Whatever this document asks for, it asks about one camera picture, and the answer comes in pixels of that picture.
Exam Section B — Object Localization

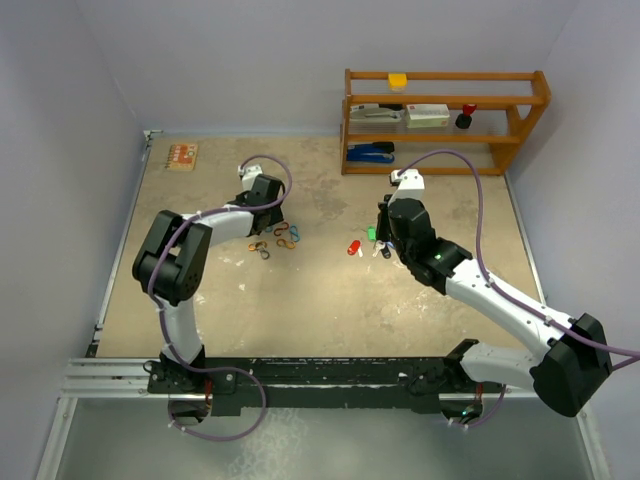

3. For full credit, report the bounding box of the red key tag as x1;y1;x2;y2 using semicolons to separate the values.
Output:
347;240;361;256

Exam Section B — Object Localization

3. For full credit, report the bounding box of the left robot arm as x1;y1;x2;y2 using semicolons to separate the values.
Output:
132;182;288;392

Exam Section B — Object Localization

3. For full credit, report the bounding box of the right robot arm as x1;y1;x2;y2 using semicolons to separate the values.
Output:
376;195;613;417

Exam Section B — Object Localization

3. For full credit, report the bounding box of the red S carabiner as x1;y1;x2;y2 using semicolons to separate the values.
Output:
273;222;290;237

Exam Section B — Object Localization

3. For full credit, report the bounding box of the silver key on black tag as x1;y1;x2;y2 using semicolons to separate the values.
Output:
373;240;386;257

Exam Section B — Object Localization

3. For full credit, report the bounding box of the orange S carabiner left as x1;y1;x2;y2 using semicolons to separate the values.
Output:
248;241;267;251

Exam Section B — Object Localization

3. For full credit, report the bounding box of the blue stapler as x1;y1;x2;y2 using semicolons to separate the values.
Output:
346;141;395;164

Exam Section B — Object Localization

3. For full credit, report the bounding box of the wooden shelf rack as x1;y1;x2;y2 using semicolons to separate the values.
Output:
340;70;552;176

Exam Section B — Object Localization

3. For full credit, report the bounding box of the orange spiral notebook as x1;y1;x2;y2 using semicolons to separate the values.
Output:
165;143;199;172

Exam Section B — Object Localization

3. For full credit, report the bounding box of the white staples box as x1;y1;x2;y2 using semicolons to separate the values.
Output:
405;104;450;129

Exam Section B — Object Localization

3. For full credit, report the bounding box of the white stapler on shelf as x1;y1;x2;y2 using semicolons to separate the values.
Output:
349;103;404;124

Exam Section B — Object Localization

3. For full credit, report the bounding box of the red black stamp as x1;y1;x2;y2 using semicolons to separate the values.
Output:
455;104;477;130

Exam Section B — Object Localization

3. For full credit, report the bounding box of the yellow box on shelf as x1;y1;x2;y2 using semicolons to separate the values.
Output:
387;72;408;93

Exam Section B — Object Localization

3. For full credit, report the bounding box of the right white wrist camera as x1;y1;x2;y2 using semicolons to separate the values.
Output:
388;169;425;204

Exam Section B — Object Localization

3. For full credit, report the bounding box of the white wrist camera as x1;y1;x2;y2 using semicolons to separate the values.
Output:
237;164;263;191
388;169;425;204

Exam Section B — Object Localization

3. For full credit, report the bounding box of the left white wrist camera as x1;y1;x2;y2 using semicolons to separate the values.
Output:
237;164;263;191

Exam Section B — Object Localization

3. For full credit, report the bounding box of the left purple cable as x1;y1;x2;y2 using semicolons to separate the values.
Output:
147;153;293;443

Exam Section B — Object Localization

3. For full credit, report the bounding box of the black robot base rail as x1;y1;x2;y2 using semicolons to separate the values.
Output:
143;356;501;417

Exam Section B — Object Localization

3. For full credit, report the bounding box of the aluminium frame rail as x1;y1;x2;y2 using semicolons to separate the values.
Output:
60;358;149;399

